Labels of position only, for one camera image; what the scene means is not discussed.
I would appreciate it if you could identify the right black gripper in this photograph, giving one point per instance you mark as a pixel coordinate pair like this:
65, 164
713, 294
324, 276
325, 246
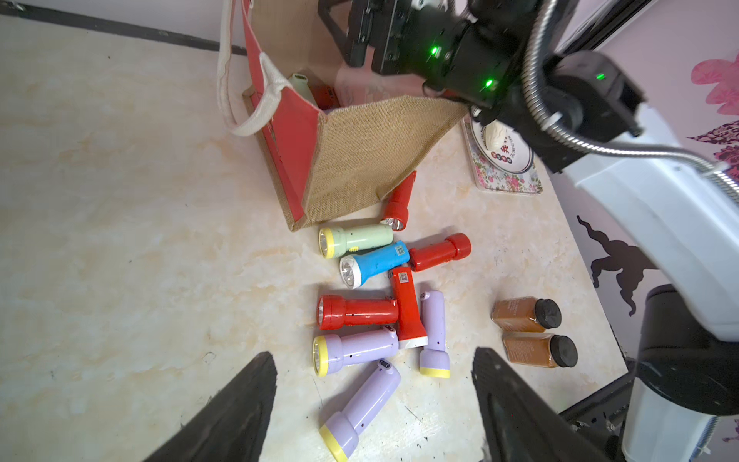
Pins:
469, 58

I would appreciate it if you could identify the left gripper left finger black triangular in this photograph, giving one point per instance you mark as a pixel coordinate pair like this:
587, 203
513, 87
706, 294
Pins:
233, 425

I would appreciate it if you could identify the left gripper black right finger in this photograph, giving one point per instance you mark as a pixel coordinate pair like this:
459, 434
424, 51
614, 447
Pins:
518, 424

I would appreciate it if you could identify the purple flashlight bottom diagonal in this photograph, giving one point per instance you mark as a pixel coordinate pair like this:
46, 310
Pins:
342, 430

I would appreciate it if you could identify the purple flashlight horizontal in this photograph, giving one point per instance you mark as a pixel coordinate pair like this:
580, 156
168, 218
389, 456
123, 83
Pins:
332, 352

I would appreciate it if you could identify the green flashlight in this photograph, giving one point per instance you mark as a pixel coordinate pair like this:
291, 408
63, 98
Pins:
300, 84
335, 242

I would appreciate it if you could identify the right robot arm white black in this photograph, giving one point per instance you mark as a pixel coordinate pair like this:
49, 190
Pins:
584, 117

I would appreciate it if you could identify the burlap tote bag red trim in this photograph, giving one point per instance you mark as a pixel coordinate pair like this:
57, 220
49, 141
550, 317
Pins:
325, 165

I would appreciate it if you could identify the white radish toy green leaves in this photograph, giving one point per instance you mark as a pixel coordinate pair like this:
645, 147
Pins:
494, 135

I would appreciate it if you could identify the spice jar black lid lower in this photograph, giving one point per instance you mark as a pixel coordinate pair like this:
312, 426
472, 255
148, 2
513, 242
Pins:
546, 351

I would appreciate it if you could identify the spice jar black lid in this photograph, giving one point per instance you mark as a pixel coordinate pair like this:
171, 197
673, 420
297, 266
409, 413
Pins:
527, 315
546, 351

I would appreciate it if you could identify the white patterned plate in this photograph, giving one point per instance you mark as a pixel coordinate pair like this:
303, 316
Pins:
516, 157

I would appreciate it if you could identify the spice jar black lid upper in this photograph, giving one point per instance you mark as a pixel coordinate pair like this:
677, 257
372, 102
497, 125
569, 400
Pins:
527, 315

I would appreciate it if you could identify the floral placemat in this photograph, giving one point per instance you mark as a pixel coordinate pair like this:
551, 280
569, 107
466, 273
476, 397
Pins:
490, 179

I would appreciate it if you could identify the red flashlight white head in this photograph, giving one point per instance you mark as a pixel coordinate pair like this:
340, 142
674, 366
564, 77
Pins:
411, 332

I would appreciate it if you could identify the red flashlight centre horizontal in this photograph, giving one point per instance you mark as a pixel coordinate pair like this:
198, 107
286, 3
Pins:
335, 312

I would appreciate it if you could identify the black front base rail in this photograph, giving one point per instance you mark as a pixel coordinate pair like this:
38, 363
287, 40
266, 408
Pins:
600, 417

